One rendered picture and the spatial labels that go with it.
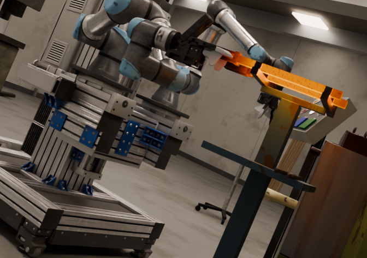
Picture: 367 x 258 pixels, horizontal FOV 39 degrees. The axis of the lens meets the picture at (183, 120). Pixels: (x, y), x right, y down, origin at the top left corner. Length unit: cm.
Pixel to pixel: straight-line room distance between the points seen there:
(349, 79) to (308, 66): 101
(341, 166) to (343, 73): 1001
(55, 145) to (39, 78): 43
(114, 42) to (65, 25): 54
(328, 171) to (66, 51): 149
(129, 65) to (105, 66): 73
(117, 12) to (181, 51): 44
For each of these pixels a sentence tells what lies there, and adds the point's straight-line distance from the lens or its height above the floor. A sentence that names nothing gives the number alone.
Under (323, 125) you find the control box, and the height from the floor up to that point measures 103.
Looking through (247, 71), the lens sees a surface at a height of 100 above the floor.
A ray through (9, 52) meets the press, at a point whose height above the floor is 72.
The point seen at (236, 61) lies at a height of 100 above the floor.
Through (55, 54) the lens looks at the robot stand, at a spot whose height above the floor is 84.
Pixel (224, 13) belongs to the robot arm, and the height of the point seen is 138.
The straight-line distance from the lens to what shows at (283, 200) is 254.
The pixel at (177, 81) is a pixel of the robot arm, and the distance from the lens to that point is 170.
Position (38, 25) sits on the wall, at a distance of 1194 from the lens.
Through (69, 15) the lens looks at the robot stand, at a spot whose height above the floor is 106.
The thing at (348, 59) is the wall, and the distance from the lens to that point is 1203.
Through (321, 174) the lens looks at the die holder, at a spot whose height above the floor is 79.
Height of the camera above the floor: 76
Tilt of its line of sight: level
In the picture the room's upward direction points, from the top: 23 degrees clockwise
